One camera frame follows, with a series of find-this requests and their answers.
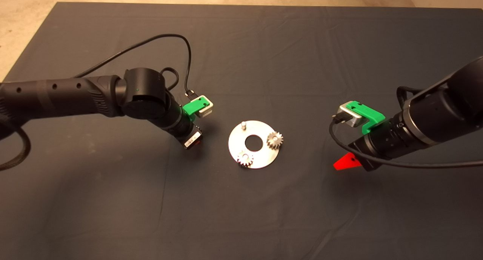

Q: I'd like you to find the green right camera mount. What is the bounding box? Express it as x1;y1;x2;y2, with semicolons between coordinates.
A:
346;101;386;135

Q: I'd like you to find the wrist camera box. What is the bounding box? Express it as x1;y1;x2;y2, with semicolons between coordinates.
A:
338;103;363;128
196;96;214;118

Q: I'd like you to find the green left camera mount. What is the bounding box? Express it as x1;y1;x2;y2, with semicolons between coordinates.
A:
182;96;210;121

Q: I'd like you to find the dark grey table cloth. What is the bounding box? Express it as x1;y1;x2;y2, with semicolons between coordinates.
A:
0;3;483;260

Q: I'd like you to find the steel planetary gear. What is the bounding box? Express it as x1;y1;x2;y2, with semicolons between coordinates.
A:
237;151;254;168
266;132;284;149

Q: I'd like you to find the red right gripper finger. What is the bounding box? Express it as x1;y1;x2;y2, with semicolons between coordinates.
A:
333;152;362;171

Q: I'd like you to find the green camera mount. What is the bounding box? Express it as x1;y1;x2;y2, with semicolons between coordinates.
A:
182;96;210;121
346;101;386;135

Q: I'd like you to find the round metal carrier plate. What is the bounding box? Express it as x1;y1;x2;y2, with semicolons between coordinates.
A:
228;120;281;169

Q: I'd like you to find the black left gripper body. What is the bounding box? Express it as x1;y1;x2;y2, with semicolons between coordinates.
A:
174;123;203;150

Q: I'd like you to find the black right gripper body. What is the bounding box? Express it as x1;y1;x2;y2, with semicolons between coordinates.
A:
348;134;385;172

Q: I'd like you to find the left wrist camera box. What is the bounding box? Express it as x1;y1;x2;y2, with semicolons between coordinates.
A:
196;96;214;118

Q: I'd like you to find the thick black braided sleeve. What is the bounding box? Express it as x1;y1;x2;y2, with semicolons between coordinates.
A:
0;113;31;171

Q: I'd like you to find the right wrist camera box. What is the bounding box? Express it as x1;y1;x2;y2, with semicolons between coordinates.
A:
338;103;363;128

